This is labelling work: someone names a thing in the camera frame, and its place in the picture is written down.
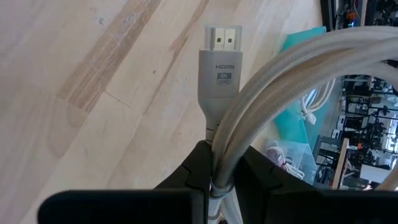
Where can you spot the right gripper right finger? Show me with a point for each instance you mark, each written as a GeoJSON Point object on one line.
{"type": "Point", "coordinates": [311, 208]}

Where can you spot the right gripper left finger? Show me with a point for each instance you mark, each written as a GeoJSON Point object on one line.
{"type": "Point", "coordinates": [124, 208]}

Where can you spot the clear plastic bin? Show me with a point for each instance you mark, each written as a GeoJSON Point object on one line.
{"type": "Point", "coordinates": [301, 155]}

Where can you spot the teal translucent plastic bin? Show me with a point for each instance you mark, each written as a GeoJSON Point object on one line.
{"type": "Point", "coordinates": [292, 124]}

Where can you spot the white background box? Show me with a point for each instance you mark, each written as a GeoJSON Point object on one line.
{"type": "Point", "coordinates": [373, 172]}

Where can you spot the wooden post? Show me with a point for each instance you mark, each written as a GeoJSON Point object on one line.
{"type": "Point", "coordinates": [340, 165]}

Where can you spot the black aluminium table frame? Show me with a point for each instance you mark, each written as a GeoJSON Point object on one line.
{"type": "Point", "coordinates": [326, 15]}

